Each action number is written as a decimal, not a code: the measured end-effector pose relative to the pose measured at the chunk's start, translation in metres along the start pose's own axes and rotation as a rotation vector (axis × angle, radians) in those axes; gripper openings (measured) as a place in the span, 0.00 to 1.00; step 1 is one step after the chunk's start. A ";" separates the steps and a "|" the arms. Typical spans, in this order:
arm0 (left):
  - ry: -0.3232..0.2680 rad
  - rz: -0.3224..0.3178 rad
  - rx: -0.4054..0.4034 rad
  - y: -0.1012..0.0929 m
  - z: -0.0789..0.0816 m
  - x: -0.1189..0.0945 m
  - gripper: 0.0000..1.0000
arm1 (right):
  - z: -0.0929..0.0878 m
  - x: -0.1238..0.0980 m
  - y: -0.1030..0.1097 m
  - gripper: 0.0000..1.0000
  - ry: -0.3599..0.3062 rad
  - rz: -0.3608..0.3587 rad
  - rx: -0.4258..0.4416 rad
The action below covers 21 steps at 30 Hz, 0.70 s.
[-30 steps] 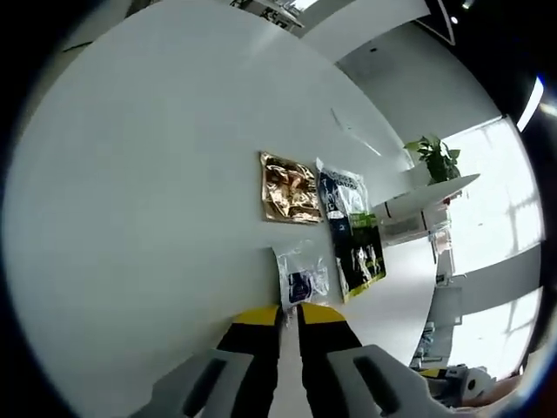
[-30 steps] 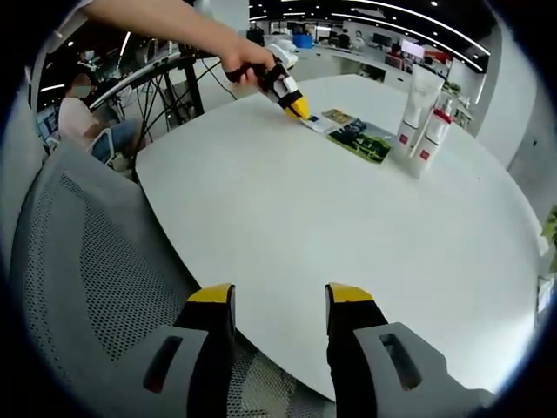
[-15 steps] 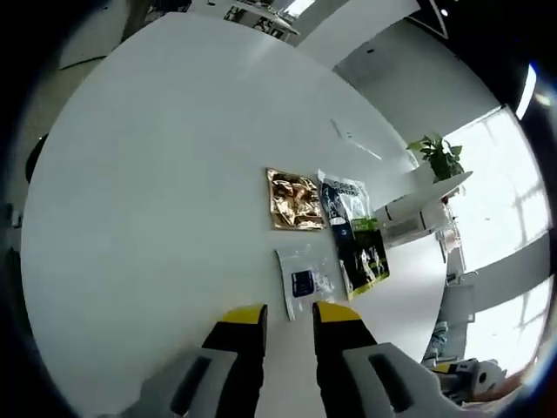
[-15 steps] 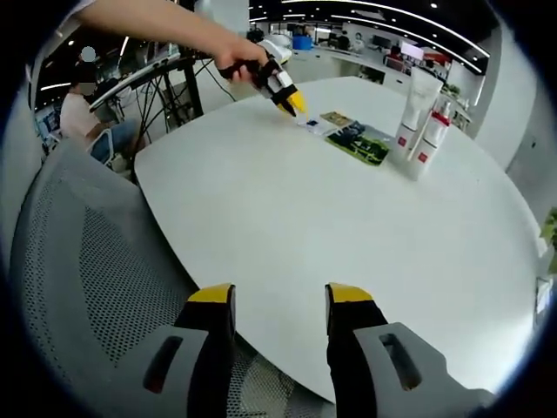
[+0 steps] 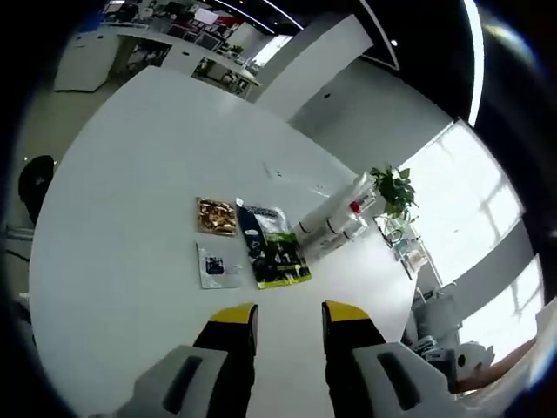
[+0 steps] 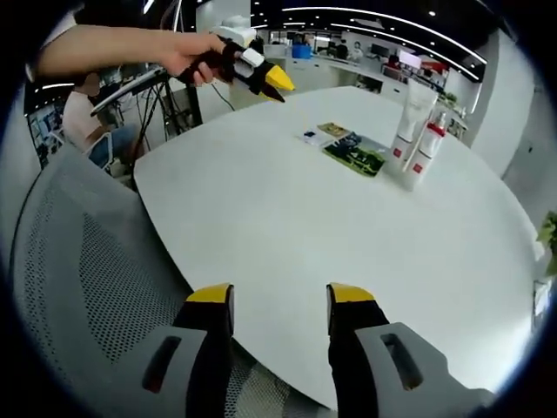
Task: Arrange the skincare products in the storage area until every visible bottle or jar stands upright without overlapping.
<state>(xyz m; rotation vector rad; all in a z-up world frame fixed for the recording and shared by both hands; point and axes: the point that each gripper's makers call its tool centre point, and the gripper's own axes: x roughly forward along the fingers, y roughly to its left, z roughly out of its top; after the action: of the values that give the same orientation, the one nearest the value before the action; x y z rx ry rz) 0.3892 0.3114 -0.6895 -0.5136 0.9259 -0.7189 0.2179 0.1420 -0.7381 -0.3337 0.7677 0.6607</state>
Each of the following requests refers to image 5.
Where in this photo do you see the black chair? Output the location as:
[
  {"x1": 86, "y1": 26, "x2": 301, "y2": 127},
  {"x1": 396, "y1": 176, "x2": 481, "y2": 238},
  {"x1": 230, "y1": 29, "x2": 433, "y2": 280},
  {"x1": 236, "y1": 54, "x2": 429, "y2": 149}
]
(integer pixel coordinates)
[{"x1": 18, "y1": 154, "x2": 57, "y2": 227}]

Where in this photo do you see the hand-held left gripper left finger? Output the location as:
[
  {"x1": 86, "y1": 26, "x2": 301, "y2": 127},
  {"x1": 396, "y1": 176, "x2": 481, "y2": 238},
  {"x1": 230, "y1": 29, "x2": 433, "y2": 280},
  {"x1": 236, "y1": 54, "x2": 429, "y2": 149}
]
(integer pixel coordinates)
[{"x1": 91, "y1": 303, "x2": 259, "y2": 418}]

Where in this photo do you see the gold foil packet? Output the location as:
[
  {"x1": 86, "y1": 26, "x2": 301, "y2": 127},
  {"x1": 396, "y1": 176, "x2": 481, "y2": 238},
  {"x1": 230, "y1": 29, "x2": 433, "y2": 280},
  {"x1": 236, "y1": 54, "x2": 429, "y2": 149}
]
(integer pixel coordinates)
[{"x1": 195, "y1": 196, "x2": 239, "y2": 239}]

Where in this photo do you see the long white counter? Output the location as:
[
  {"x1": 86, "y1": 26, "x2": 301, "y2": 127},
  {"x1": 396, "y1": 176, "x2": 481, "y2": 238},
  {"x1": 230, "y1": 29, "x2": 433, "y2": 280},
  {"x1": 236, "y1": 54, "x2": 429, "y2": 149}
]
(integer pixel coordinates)
[{"x1": 54, "y1": 25, "x2": 262, "y2": 101}]

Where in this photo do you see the white skincare tube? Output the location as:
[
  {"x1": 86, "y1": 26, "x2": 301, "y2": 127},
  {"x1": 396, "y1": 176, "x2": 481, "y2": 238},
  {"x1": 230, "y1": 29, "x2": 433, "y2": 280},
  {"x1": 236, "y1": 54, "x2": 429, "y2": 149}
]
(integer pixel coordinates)
[{"x1": 297, "y1": 171, "x2": 376, "y2": 245}]

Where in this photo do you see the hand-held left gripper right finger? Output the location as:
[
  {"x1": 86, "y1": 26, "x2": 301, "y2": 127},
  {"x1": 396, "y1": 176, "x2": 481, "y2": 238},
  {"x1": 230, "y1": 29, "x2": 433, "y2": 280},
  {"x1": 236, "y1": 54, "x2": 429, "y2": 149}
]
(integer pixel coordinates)
[{"x1": 321, "y1": 300, "x2": 460, "y2": 418}]

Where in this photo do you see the green potted plant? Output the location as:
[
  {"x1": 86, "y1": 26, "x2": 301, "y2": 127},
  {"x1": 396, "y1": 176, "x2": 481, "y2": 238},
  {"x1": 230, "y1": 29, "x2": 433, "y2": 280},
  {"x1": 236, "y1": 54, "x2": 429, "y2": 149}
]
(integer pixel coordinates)
[{"x1": 369, "y1": 163, "x2": 419, "y2": 219}]

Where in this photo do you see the silver packet with blue label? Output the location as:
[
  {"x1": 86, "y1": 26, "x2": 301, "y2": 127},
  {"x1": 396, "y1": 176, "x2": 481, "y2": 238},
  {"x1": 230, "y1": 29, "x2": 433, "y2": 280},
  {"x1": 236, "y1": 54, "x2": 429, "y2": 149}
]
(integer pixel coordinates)
[{"x1": 195, "y1": 241, "x2": 245, "y2": 291}]

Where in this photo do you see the green and black packet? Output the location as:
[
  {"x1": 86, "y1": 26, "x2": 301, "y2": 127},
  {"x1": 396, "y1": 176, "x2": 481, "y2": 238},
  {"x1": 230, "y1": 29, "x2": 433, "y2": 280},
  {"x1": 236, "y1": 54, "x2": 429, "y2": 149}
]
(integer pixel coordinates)
[{"x1": 236, "y1": 198, "x2": 313, "y2": 291}]

